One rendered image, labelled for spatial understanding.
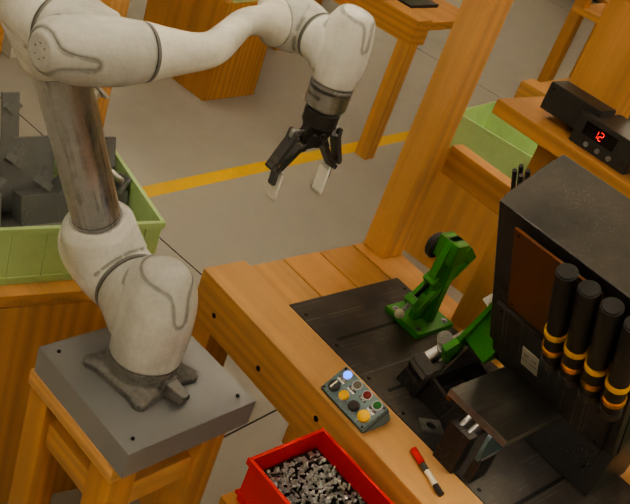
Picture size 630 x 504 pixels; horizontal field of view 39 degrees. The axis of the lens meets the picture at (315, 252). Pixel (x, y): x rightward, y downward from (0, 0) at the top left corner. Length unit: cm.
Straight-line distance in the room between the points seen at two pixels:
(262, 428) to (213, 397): 134
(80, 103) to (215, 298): 84
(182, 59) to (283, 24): 37
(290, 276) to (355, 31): 91
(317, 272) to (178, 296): 82
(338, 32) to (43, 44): 60
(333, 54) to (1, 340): 114
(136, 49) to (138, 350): 65
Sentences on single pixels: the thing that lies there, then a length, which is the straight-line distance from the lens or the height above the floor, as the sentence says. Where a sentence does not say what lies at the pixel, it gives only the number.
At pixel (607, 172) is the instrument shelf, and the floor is 154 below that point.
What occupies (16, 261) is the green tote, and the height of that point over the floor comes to 86.
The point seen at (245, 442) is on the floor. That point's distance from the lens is 320.
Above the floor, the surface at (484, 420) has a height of 113.
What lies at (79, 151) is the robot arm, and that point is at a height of 139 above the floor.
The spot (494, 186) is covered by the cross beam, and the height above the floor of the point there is 125.
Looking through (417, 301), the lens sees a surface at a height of 99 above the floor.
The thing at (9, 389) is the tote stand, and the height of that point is 47.
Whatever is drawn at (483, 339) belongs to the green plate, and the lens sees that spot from 203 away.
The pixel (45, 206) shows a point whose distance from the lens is 244.
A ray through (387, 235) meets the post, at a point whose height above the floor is 96.
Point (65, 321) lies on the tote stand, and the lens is 239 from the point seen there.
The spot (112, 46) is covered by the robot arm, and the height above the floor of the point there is 167.
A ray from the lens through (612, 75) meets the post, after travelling 220.
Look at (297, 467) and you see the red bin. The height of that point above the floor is 88.
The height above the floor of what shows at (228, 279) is 90.
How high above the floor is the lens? 220
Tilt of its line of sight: 31 degrees down
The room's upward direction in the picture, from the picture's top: 21 degrees clockwise
